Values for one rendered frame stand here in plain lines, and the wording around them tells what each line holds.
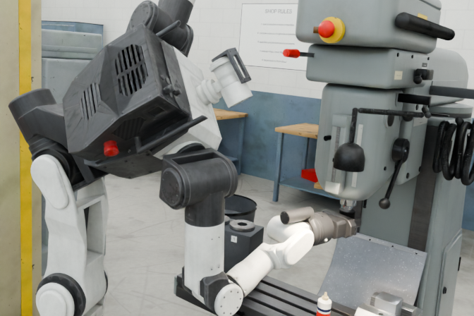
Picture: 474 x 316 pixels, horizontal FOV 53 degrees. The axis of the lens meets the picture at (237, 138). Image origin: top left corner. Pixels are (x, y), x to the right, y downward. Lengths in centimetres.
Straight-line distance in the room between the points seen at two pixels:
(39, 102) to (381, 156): 91
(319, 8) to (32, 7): 170
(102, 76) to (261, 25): 558
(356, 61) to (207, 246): 59
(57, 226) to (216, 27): 593
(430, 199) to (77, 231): 113
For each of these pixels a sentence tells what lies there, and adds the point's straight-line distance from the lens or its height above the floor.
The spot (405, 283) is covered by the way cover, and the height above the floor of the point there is 95.
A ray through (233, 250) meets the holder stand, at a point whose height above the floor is 103.
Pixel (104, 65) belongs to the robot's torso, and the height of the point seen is 164.
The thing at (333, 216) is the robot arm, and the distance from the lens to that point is 140.
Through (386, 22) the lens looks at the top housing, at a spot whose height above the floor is 178.
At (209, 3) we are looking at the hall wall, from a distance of 719.
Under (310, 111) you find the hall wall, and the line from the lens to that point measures 618.
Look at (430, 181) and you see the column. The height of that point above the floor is 131.
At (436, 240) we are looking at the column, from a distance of 181.
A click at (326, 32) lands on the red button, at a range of 113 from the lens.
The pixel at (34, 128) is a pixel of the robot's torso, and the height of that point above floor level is 147.
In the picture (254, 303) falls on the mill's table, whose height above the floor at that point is 90.
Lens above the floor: 169
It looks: 10 degrees down
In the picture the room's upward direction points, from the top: 4 degrees clockwise
